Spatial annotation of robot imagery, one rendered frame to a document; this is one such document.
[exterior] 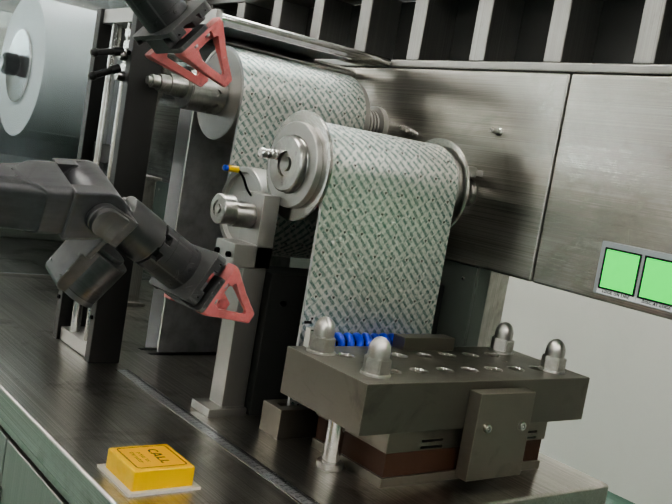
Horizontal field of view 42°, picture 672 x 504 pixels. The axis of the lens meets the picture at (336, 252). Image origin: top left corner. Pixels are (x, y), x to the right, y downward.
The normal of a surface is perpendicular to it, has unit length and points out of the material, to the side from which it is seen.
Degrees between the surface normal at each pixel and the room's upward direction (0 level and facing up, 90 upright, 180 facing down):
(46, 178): 25
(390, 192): 90
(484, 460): 90
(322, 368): 90
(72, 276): 115
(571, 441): 90
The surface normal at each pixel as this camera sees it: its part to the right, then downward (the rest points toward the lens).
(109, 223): 0.55, 0.59
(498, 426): 0.59, 0.18
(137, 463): 0.17, -0.98
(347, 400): -0.79, -0.07
